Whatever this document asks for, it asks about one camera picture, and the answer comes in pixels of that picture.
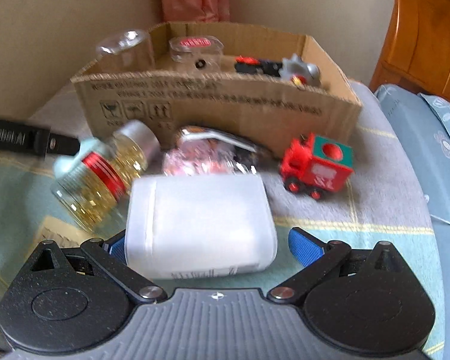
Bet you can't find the clear glass cup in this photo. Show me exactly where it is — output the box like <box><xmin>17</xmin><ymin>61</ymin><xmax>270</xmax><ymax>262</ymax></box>
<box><xmin>96</xmin><ymin>29</ymin><xmax>156</xmax><ymax>73</ymax></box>

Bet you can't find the wooden headboard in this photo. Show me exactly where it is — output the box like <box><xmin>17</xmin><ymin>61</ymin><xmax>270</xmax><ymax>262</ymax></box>
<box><xmin>369</xmin><ymin>0</ymin><xmax>450</xmax><ymax>102</ymax></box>

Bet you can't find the cardboard box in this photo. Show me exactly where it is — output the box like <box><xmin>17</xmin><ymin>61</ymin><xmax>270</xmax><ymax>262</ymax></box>
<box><xmin>72</xmin><ymin>22</ymin><xmax>362</xmax><ymax>157</ymax></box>

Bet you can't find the grey rhino toy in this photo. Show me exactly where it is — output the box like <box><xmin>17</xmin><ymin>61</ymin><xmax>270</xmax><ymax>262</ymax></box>
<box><xmin>279</xmin><ymin>54</ymin><xmax>321</xmax><ymax>87</ymax></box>

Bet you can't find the blue bed sheet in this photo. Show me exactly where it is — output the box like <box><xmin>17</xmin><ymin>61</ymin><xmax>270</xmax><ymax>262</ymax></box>
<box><xmin>375</xmin><ymin>85</ymin><xmax>450</xmax><ymax>359</ymax></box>

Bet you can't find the mint green oval case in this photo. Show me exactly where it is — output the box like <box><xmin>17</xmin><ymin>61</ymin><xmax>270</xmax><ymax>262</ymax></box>
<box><xmin>52</xmin><ymin>137</ymin><xmax>99</xmax><ymax>179</ymax></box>

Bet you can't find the white plastic bottle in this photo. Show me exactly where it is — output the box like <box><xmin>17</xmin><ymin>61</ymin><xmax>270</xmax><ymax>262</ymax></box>
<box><xmin>124</xmin><ymin>174</ymin><xmax>278</xmax><ymax>280</ymax></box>

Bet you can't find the red toy train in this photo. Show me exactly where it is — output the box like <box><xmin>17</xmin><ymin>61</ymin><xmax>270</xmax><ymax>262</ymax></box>
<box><xmin>279</xmin><ymin>133</ymin><xmax>353</xmax><ymax>200</ymax></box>

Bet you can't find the golden capsule bottle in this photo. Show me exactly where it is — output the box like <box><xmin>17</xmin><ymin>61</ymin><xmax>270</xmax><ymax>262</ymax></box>
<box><xmin>52</xmin><ymin>120</ymin><xmax>160</xmax><ymax>231</ymax></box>

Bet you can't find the dark blue toy block car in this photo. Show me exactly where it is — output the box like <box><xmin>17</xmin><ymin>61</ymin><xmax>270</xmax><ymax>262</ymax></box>
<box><xmin>234</xmin><ymin>56</ymin><xmax>283</xmax><ymax>77</ymax></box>

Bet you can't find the pink pig keychain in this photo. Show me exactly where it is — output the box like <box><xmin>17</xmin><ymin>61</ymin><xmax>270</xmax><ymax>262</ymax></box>
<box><xmin>162</xmin><ymin>140</ymin><xmax>235</xmax><ymax>176</ymax></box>

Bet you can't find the clear round red-label container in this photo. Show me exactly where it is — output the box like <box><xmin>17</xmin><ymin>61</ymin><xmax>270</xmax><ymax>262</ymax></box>
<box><xmin>169</xmin><ymin>35</ymin><xmax>224</xmax><ymax>74</ymax></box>

